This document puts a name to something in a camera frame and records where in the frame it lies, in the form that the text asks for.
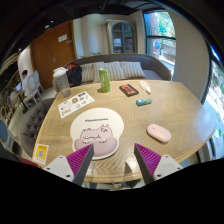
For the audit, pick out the black orange box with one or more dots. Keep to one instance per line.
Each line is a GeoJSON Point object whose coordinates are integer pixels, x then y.
{"type": "Point", "coordinates": [128, 90]}

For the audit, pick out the striped cushion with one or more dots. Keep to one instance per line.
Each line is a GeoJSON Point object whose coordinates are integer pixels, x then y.
{"type": "Point", "coordinates": [115, 71]}
{"type": "Point", "coordinates": [132, 69]}
{"type": "Point", "coordinates": [87, 72]}

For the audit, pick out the white hippo mouse pad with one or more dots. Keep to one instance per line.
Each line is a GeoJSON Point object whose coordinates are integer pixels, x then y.
{"type": "Point", "coordinates": [101, 127]}

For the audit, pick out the yellow QR code sticker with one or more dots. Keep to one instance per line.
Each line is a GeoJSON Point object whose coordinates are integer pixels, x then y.
{"type": "Point", "coordinates": [40, 153]}

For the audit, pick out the grey tufted chair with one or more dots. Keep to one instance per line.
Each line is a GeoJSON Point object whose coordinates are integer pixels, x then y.
{"type": "Point", "coordinates": [32, 124]}

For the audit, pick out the white sticker sheet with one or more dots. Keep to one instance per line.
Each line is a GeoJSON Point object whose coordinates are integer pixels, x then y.
{"type": "Point", "coordinates": [74, 103]}

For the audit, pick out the glass door cabinet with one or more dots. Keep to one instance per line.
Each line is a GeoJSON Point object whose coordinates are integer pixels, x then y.
{"type": "Point", "coordinates": [121, 36]}

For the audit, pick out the wooden door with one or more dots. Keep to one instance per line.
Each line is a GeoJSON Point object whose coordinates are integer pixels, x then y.
{"type": "Point", "coordinates": [52, 50]}

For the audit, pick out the small teal green pack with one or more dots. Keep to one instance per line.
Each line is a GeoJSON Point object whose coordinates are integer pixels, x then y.
{"type": "Point", "coordinates": [142, 102]}

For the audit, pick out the pink computer mouse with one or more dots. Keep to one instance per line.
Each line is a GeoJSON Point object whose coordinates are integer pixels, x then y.
{"type": "Point", "coordinates": [159, 133]}

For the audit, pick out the striped cushion left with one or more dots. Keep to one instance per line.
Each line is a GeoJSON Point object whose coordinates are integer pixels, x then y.
{"type": "Point", "coordinates": [87, 72]}

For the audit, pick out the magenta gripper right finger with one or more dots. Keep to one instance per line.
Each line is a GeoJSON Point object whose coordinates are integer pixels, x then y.
{"type": "Point", "coordinates": [154, 166]}

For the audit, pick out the grey curved sofa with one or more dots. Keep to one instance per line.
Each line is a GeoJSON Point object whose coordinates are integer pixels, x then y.
{"type": "Point", "coordinates": [152, 68]}

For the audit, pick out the seated person in white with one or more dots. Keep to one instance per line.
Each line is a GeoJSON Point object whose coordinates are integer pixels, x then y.
{"type": "Point", "coordinates": [25, 88]}

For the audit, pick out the striped cushion middle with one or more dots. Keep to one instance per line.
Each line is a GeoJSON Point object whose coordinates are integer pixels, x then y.
{"type": "Point", "coordinates": [115, 71]}

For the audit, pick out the green drink can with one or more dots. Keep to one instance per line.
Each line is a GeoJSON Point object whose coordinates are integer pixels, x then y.
{"type": "Point", "coordinates": [104, 79]}

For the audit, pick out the black backpack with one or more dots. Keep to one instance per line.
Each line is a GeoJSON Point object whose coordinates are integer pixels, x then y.
{"type": "Point", "coordinates": [74, 74]}

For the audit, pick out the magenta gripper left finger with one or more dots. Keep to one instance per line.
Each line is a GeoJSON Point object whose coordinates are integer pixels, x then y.
{"type": "Point", "coordinates": [74, 166]}

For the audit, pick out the striped cushion right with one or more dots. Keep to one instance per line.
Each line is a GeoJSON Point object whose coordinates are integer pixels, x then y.
{"type": "Point", "coordinates": [132, 69]}

